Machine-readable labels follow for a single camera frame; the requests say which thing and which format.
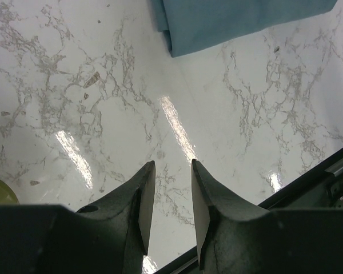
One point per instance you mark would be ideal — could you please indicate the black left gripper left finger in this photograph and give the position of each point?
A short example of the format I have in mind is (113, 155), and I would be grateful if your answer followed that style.
(109, 235)

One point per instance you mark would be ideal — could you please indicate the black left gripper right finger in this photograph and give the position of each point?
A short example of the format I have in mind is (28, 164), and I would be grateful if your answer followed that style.
(236, 236)

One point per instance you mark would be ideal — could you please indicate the blue-grey t-shirt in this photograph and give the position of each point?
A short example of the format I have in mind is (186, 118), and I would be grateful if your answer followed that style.
(190, 26)

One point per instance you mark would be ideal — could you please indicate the olive green plastic bin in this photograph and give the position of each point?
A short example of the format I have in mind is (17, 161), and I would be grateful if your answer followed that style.
(7, 196)

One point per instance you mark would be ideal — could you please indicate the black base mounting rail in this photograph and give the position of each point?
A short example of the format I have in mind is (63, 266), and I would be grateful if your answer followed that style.
(319, 188)

